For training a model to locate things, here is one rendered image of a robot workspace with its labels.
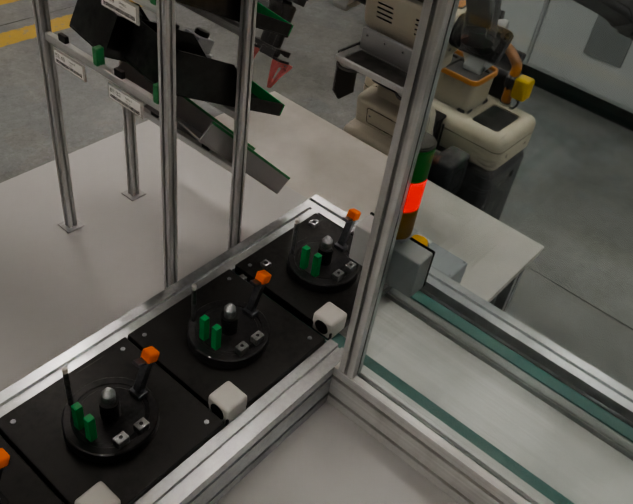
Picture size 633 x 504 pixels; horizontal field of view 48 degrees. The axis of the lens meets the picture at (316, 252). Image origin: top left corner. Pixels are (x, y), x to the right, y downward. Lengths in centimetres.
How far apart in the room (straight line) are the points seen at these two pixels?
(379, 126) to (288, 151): 35
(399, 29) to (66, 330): 114
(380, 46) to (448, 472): 118
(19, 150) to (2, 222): 177
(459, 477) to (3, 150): 267
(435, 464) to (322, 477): 19
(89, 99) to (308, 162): 206
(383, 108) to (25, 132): 194
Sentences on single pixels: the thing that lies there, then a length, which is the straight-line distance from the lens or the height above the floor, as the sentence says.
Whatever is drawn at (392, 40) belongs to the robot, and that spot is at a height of 110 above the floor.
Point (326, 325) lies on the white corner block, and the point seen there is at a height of 98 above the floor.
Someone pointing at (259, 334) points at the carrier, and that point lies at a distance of 120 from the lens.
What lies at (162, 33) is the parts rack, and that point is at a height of 144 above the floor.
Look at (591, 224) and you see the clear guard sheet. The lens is 84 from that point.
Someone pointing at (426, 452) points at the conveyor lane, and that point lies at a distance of 121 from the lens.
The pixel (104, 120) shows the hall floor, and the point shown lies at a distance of 358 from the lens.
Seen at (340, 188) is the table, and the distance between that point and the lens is 177.
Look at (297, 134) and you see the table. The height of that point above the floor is 86.
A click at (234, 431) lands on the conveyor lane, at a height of 96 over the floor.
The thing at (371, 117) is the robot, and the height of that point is 84.
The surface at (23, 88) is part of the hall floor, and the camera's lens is 387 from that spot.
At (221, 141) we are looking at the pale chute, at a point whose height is 117.
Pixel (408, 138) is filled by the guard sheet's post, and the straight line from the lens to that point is 90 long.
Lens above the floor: 191
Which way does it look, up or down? 42 degrees down
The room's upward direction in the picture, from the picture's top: 9 degrees clockwise
